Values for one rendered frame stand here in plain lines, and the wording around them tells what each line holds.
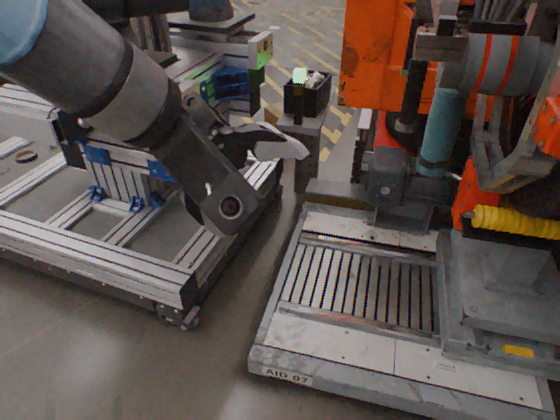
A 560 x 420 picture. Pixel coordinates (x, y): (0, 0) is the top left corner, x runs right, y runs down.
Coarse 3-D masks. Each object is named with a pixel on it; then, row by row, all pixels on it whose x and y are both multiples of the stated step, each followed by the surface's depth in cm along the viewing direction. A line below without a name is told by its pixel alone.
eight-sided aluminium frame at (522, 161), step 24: (528, 0) 101; (552, 72) 67; (480, 96) 113; (480, 120) 112; (528, 120) 74; (480, 144) 108; (528, 144) 73; (480, 168) 101; (504, 168) 83; (528, 168) 76; (504, 192) 96
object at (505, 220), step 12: (468, 216) 102; (480, 216) 99; (492, 216) 99; (504, 216) 98; (516, 216) 98; (528, 216) 98; (492, 228) 100; (504, 228) 99; (516, 228) 98; (528, 228) 97; (540, 228) 97; (552, 228) 96
